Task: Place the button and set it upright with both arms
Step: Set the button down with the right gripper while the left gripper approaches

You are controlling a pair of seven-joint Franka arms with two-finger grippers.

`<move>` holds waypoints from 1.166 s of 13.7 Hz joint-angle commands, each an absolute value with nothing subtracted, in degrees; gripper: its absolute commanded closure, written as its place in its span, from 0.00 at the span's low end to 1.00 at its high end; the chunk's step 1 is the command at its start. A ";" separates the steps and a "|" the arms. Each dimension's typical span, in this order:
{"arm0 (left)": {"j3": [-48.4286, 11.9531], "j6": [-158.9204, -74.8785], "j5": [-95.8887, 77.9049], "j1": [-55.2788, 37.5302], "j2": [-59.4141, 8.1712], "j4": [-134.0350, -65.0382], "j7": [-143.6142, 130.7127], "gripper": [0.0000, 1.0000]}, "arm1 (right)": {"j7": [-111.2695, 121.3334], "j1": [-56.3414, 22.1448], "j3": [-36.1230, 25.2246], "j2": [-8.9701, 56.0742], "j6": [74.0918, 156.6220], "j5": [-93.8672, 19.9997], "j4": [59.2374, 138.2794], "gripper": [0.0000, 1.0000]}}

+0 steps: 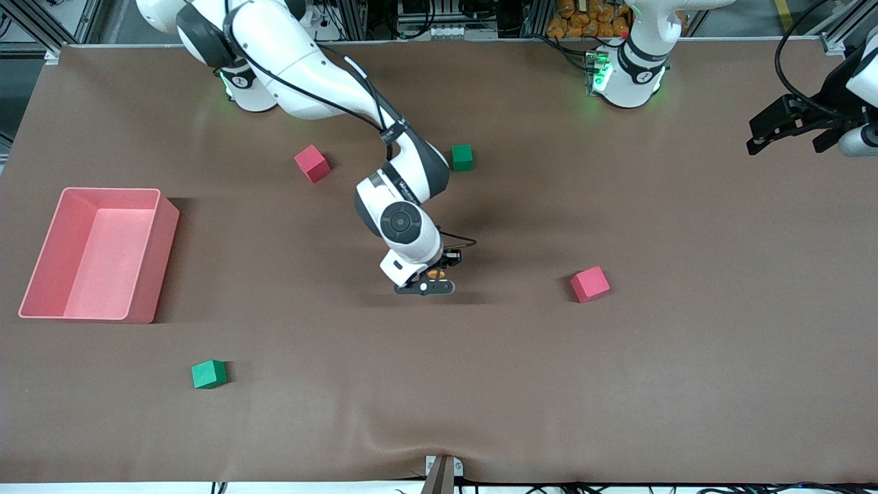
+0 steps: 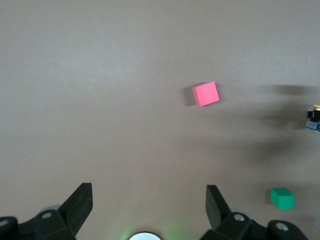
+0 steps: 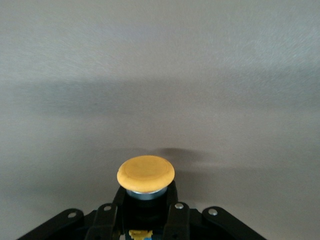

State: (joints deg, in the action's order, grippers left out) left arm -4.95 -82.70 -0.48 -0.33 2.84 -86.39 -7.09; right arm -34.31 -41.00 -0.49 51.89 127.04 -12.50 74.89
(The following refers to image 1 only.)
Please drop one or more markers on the white power strip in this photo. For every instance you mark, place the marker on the white power strip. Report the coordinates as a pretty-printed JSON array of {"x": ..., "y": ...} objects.
[{"x": 317, "y": 19}]

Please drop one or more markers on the orange items bag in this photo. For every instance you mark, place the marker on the orange items bag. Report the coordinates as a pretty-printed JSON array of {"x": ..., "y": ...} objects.
[{"x": 590, "y": 19}]

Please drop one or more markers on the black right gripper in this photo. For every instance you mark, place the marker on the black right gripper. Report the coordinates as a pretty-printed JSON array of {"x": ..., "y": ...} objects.
[{"x": 449, "y": 260}]

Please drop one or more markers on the aluminium frame profile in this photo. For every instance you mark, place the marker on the aluminium frame profile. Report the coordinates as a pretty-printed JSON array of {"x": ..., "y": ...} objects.
[
  {"x": 847, "y": 27},
  {"x": 38, "y": 27}
]

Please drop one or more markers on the red foam cube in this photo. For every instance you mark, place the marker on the red foam cube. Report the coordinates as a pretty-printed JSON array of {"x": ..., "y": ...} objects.
[
  {"x": 312, "y": 163},
  {"x": 590, "y": 285}
]

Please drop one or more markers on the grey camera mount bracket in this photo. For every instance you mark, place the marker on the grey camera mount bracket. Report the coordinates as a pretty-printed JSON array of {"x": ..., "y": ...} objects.
[{"x": 444, "y": 473}]

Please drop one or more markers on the brown table mat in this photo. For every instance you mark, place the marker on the brown table mat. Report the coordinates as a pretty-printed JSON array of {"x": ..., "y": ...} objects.
[{"x": 439, "y": 377}]

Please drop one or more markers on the green foam cube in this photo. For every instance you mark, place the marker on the green foam cube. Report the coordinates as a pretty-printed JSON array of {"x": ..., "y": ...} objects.
[
  {"x": 208, "y": 374},
  {"x": 463, "y": 158}
]

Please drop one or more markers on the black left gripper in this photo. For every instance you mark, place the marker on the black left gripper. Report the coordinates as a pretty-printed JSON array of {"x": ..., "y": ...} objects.
[{"x": 825, "y": 103}]

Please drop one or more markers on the aluminium frame post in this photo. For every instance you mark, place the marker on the aluminium frame post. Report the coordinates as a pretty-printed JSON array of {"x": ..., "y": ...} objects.
[
  {"x": 535, "y": 17},
  {"x": 353, "y": 19}
]

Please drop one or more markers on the white connector block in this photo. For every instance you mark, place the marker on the white connector block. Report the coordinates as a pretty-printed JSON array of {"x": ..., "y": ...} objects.
[{"x": 459, "y": 32}]

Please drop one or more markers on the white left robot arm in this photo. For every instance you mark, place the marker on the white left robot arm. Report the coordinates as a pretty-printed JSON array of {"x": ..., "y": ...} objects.
[{"x": 634, "y": 75}]

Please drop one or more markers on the pink plastic bin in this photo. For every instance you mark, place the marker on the pink plastic bin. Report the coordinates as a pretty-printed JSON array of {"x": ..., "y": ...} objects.
[{"x": 110, "y": 261}]

